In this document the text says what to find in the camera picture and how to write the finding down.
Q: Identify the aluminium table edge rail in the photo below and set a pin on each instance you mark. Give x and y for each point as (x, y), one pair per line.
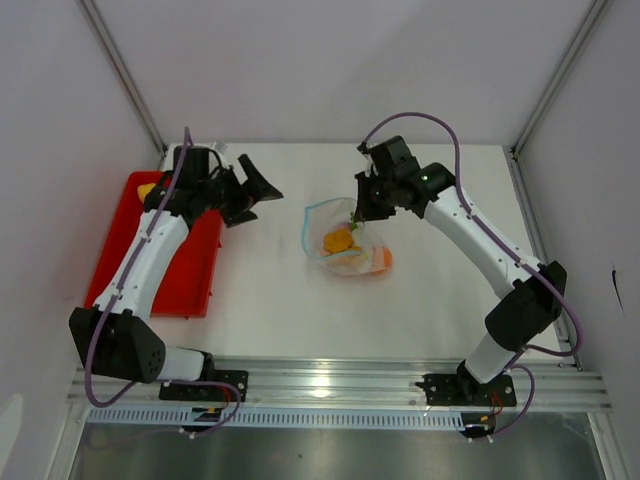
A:
(390, 384)

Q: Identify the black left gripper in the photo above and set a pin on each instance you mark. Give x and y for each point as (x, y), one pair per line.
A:
(253, 190)

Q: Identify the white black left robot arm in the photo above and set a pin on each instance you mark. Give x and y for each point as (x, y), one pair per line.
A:
(113, 337)

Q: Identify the aluminium frame post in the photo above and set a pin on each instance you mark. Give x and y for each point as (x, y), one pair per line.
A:
(569, 59)
(112, 53)

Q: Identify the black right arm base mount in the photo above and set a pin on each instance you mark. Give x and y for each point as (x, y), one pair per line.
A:
(455, 390)

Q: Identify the red plastic tray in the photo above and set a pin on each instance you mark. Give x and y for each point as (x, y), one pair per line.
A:
(186, 287)

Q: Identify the right aluminium frame post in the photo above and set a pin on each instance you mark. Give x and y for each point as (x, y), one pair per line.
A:
(569, 59)

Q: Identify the clear zip top bag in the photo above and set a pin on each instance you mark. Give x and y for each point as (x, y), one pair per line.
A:
(326, 216)

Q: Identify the yellow toy pepper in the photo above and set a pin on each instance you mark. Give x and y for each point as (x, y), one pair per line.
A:
(143, 191)

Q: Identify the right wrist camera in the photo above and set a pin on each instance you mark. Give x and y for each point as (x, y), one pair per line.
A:
(367, 157)

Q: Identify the white slotted cable duct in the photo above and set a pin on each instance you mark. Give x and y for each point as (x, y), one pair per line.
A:
(418, 420)

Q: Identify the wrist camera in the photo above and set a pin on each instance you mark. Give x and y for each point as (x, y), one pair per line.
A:
(367, 157)
(219, 147)

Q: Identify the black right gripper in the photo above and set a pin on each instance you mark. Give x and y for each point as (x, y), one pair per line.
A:
(365, 210)

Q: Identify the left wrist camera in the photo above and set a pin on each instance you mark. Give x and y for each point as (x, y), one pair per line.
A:
(219, 147)

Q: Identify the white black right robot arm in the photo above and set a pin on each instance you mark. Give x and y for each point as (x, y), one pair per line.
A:
(528, 290)

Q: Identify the yellow toy ginger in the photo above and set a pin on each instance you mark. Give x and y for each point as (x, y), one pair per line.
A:
(337, 241)

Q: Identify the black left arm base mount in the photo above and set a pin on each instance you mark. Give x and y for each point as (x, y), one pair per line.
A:
(216, 389)

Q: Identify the left aluminium frame post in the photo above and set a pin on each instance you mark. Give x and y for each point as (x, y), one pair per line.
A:
(112, 53)

